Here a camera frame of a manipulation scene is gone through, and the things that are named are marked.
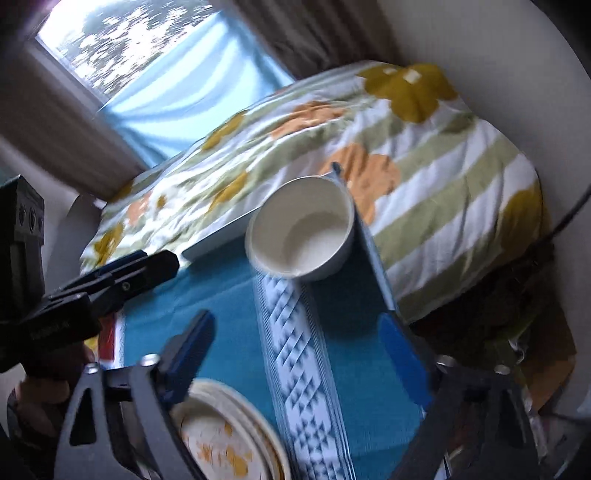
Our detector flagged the brown curtain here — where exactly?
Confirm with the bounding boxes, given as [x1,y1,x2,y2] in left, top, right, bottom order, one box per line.
[0,46,144,199]
[231,0,402,79]

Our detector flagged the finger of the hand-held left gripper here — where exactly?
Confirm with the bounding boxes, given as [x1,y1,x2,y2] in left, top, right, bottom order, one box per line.
[46,251,181,319]
[81,250,148,284]

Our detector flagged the floral blanket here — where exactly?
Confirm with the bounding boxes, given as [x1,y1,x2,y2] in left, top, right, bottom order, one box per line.
[81,62,543,324]

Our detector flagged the person's left hand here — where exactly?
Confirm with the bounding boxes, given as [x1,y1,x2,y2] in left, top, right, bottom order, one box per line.
[9,346,95,425]

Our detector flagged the yellow printed plate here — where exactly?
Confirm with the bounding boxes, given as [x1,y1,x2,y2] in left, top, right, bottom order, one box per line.
[178,392,282,480]

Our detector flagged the red packet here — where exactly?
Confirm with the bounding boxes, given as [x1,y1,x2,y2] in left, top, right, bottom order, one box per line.
[99,316,123,361]

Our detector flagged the light blue curtain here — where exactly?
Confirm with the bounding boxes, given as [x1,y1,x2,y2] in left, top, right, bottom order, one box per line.
[97,18,296,171]

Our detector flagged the teal tablecloth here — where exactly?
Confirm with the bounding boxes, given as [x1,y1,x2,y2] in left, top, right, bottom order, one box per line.
[111,175,444,480]

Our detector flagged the large white plate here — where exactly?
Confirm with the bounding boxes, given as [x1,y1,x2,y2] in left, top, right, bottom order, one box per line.
[187,378,293,480]

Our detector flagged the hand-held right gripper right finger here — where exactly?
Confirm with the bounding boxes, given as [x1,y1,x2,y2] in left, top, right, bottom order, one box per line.
[378,314,543,480]

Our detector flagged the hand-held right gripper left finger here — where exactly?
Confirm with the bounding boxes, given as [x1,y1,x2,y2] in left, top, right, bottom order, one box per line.
[53,310,218,480]

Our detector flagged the window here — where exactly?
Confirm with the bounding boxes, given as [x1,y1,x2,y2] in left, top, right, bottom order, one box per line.
[34,0,222,112]

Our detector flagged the black cable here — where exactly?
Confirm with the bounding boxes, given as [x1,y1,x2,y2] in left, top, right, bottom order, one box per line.
[545,185,591,241]

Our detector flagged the white ribbed bowl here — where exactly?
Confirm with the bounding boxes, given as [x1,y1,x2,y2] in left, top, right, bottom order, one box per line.
[245,176,356,282]

